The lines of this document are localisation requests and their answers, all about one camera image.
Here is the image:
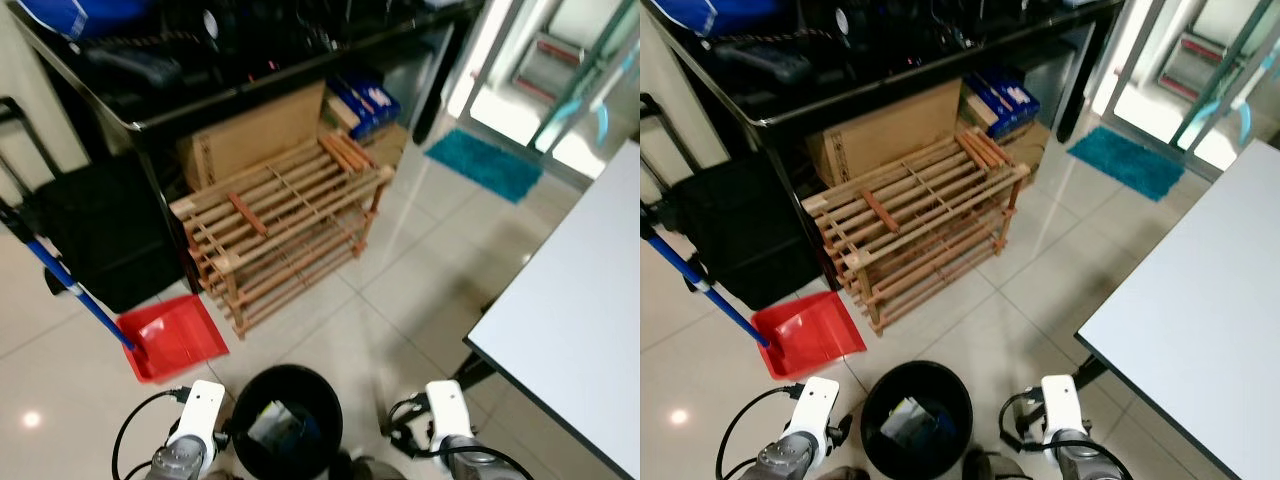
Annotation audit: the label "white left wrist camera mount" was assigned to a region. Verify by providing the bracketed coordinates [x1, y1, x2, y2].
[788, 376, 842, 448]
[176, 379, 228, 453]

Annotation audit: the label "white table with black edge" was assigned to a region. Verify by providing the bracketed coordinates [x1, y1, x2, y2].
[1076, 139, 1280, 480]
[464, 140, 641, 480]

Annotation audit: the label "glass sliding door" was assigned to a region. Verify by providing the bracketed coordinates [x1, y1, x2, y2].
[1088, 0, 1280, 173]
[445, 0, 641, 181]

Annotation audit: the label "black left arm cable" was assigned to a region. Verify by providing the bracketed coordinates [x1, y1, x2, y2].
[714, 383, 807, 480]
[110, 385, 193, 480]

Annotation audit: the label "blue bag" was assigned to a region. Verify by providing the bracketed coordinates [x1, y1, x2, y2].
[18, 0, 153, 41]
[680, 0, 803, 37]

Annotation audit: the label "blue printed packages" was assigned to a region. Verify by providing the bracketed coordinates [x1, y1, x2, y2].
[963, 69, 1042, 137]
[328, 74, 403, 138]

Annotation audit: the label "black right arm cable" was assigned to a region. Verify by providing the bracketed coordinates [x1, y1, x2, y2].
[383, 395, 433, 459]
[998, 389, 1045, 453]

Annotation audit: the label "black round rubbish bin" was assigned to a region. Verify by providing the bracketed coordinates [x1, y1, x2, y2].
[860, 360, 974, 480]
[229, 364, 345, 480]

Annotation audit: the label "teal shaggy floor mat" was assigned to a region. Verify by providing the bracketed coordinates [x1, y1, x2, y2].
[423, 127, 545, 205]
[1066, 125, 1187, 202]

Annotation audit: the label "black metal handle frame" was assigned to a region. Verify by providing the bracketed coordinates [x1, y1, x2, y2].
[640, 92, 693, 178]
[0, 96, 63, 183]

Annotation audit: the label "red plastic dustpan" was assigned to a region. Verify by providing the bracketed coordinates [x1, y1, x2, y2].
[751, 290, 868, 380]
[116, 293, 230, 385]

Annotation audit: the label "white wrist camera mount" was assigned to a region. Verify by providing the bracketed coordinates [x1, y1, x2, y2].
[788, 376, 842, 448]
[176, 379, 228, 453]
[1039, 374, 1087, 438]
[424, 379, 474, 447]

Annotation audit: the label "wooden slatted shoe rack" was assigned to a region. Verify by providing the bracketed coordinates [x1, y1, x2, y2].
[169, 130, 396, 341]
[802, 128, 1032, 337]

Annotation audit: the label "black fabric bag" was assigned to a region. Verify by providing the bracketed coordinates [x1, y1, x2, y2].
[24, 155, 188, 314]
[664, 153, 824, 312]

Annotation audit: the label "crumpled paper trash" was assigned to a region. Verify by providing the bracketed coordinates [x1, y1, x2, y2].
[247, 399, 298, 453]
[879, 396, 938, 450]

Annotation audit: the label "brown cardboard box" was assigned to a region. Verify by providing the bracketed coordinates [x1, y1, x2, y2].
[180, 82, 331, 193]
[808, 78, 966, 188]

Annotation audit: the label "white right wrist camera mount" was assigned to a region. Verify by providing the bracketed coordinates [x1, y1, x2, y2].
[1039, 374, 1087, 438]
[424, 379, 474, 447]

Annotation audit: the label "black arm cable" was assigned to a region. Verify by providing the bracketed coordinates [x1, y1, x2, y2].
[110, 385, 193, 480]
[383, 395, 433, 459]
[998, 389, 1045, 453]
[714, 383, 807, 480]

